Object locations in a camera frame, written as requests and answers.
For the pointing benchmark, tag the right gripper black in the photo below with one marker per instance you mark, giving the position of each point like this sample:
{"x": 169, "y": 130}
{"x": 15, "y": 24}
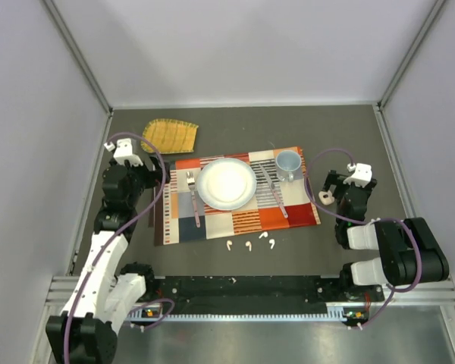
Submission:
{"x": 334, "y": 178}

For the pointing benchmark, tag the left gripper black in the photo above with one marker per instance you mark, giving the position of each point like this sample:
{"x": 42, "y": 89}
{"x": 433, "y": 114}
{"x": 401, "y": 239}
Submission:
{"x": 154, "y": 177}

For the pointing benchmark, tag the white earbud charging case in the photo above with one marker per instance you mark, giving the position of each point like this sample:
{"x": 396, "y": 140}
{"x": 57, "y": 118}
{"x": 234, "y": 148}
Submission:
{"x": 326, "y": 197}

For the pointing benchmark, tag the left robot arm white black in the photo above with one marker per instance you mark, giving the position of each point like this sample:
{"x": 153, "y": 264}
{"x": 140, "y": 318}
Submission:
{"x": 87, "y": 329}

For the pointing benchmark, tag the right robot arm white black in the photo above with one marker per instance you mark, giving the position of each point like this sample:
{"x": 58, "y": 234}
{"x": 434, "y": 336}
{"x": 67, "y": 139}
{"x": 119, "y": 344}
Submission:
{"x": 406, "y": 249}

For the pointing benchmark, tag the yellow woven cloth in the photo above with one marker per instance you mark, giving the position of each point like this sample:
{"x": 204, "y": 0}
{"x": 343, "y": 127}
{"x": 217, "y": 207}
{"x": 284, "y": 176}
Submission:
{"x": 171, "y": 136}

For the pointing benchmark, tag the light blue mug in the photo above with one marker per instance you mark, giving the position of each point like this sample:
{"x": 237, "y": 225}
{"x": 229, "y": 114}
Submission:
{"x": 288, "y": 162}

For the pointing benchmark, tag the colourful patchwork placemat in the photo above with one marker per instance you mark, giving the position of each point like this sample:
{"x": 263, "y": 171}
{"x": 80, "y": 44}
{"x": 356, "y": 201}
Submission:
{"x": 173, "y": 218}

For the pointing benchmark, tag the white round plate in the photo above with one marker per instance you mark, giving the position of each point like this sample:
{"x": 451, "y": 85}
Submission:
{"x": 226, "y": 184}

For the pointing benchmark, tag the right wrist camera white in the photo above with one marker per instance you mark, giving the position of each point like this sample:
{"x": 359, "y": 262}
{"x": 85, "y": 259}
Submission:
{"x": 360, "y": 174}

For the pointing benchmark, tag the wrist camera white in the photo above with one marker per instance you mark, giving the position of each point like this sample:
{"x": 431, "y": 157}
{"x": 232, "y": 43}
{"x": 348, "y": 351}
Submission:
{"x": 360, "y": 174}
{"x": 124, "y": 152}

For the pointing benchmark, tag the silver fork pink handle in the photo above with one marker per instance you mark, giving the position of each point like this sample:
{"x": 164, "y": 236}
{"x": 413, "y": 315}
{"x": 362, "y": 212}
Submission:
{"x": 192, "y": 186}

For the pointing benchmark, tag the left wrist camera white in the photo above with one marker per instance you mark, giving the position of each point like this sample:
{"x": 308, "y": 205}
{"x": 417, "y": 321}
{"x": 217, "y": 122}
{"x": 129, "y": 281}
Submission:
{"x": 124, "y": 152}

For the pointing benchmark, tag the silver knife pink handle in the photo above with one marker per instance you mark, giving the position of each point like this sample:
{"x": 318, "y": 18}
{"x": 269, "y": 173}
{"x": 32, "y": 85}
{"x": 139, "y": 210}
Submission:
{"x": 271, "y": 186}

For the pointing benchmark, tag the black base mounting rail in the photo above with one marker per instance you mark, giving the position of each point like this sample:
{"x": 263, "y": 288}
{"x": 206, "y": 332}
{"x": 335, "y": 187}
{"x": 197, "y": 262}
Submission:
{"x": 251, "y": 295}

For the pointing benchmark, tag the aluminium frame front beam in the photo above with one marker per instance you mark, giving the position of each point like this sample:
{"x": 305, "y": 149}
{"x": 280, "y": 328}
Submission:
{"x": 143, "y": 298}

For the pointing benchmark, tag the aluminium frame left post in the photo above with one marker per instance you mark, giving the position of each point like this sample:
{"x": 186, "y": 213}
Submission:
{"x": 59, "y": 22}

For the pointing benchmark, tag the aluminium frame post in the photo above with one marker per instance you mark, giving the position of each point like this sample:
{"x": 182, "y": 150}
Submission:
{"x": 431, "y": 18}
{"x": 59, "y": 22}

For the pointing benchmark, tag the aluminium frame right post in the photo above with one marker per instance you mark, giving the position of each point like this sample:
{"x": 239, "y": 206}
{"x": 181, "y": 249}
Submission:
{"x": 431, "y": 18}

